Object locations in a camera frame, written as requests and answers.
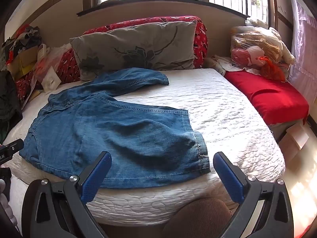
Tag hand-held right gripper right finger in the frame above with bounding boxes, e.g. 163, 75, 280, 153
213, 151, 295, 238

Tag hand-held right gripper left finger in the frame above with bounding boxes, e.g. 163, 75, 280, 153
31, 151, 112, 238

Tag blue denim pants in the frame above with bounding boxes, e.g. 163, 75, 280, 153
18, 67, 211, 189

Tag person's brown trouser leg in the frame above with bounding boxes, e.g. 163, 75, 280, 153
162, 198, 233, 238

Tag dark green clothing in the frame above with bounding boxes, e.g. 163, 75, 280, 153
0, 71, 24, 142

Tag white quilted mattress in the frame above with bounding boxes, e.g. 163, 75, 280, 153
1, 68, 285, 226

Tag brown cardboard box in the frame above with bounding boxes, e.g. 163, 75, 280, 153
279, 123, 310, 159

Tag white flat packet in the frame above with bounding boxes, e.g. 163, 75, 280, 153
41, 66, 61, 90

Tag yellow cardboard box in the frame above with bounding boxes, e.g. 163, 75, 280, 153
7, 47, 39, 80

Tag red folded blanket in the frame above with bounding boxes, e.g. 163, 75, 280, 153
224, 69, 310, 126

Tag orange plastic bag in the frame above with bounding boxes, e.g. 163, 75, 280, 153
33, 45, 72, 82

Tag cardboard box with clothes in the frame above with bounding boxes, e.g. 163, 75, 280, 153
1, 25, 41, 65

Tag orange mesh bag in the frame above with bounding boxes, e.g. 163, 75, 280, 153
258, 56, 286, 81

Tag clear plastic bag of yarn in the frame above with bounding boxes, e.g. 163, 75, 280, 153
230, 26, 285, 67

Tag grey floral pillow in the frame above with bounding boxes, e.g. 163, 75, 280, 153
69, 20, 197, 81

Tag red floral bolster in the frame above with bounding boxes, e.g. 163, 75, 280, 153
15, 16, 208, 105

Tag pale purple curtain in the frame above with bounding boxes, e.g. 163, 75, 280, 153
288, 0, 317, 97

